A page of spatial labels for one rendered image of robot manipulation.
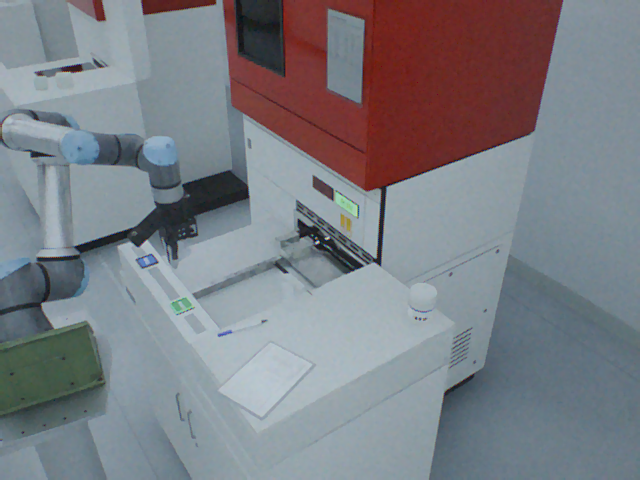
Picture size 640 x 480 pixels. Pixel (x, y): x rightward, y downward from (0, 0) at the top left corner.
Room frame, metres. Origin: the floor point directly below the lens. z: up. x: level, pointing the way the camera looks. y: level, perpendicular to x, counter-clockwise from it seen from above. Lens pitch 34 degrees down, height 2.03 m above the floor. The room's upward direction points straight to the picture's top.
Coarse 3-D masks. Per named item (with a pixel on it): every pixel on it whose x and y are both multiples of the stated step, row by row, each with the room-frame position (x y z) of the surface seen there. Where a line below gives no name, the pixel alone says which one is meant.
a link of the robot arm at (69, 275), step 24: (48, 120) 1.52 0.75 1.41; (72, 120) 1.58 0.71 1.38; (48, 168) 1.47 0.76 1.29; (48, 192) 1.43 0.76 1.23; (48, 216) 1.40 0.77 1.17; (48, 240) 1.36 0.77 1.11; (72, 240) 1.40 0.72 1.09; (48, 264) 1.32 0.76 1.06; (72, 264) 1.34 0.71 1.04; (72, 288) 1.31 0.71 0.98
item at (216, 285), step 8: (280, 256) 1.65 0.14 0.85; (256, 264) 1.61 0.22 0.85; (264, 264) 1.61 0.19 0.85; (272, 264) 1.62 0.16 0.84; (280, 264) 1.64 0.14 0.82; (240, 272) 1.56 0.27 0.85; (248, 272) 1.57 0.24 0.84; (256, 272) 1.59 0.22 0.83; (216, 280) 1.52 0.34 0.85; (224, 280) 1.52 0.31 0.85; (232, 280) 1.53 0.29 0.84; (240, 280) 1.55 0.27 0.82; (200, 288) 1.48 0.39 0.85; (208, 288) 1.48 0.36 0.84; (216, 288) 1.50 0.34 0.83; (200, 296) 1.47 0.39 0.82
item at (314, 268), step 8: (280, 248) 1.66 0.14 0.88; (288, 256) 1.62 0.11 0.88; (304, 256) 1.61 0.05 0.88; (312, 256) 1.61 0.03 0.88; (296, 264) 1.58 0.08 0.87; (304, 264) 1.57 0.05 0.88; (312, 264) 1.57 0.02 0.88; (320, 264) 1.57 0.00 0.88; (304, 272) 1.54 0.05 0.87; (312, 272) 1.52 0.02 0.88; (320, 272) 1.52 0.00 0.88; (328, 272) 1.52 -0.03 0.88; (336, 272) 1.52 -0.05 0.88; (312, 280) 1.50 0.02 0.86; (320, 280) 1.48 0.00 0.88; (328, 280) 1.48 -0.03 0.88
